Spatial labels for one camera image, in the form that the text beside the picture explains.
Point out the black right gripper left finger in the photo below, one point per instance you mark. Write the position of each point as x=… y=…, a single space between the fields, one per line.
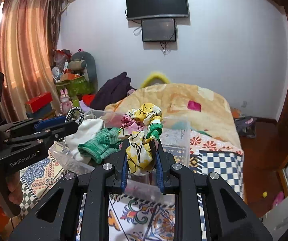
x=77 y=205

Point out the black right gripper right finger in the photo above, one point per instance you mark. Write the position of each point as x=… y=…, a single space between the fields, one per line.
x=227 y=216

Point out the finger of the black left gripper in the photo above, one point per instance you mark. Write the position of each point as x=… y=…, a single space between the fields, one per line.
x=53 y=133
x=30 y=126

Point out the white drawstring pouch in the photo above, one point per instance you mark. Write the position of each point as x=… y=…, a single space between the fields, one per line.
x=86 y=131

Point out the black white braided hair band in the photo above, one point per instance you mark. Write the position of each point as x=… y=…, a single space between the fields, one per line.
x=75 y=114

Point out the clear plastic storage bin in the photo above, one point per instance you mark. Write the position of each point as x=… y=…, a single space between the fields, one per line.
x=175 y=139

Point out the green knitted cloth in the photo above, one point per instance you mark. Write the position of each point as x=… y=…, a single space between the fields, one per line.
x=102 y=145

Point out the floral yellow scrunchie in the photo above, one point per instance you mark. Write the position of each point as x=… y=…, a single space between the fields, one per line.
x=142 y=127

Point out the left hand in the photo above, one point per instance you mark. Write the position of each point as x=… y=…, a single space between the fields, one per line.
x=15 y=187

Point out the red gift box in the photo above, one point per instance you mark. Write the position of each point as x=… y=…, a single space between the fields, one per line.
x=38 y=102

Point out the pink rabbit figurine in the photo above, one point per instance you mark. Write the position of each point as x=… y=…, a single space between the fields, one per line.
x=65 y=102

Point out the red cloth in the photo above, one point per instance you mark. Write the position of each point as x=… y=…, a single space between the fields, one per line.
x=87 y=99

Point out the green storage box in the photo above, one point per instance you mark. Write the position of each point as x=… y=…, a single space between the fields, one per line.
x=76 y=87

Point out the patterned tablecloth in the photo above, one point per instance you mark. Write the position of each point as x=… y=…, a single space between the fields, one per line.
x=142 y=212

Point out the dark purple garment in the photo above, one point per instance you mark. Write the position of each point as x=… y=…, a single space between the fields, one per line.
x=112 y=91

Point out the grey plush toy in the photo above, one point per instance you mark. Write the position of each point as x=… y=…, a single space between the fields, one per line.
x=83 y=62

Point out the orange curtain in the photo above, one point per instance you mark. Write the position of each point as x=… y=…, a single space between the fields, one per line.
x=29 y=31

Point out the beige fleece blanket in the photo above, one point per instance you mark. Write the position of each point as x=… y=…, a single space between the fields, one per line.
x=206 y=110

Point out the yellow fluffy object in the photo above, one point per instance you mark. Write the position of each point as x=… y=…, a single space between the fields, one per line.
x=155 y=78

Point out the small wall monitor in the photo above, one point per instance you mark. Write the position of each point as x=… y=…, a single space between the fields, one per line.
x=159 y=30

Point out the large wall television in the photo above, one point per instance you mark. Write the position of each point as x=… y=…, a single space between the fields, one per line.
x=141 y=9

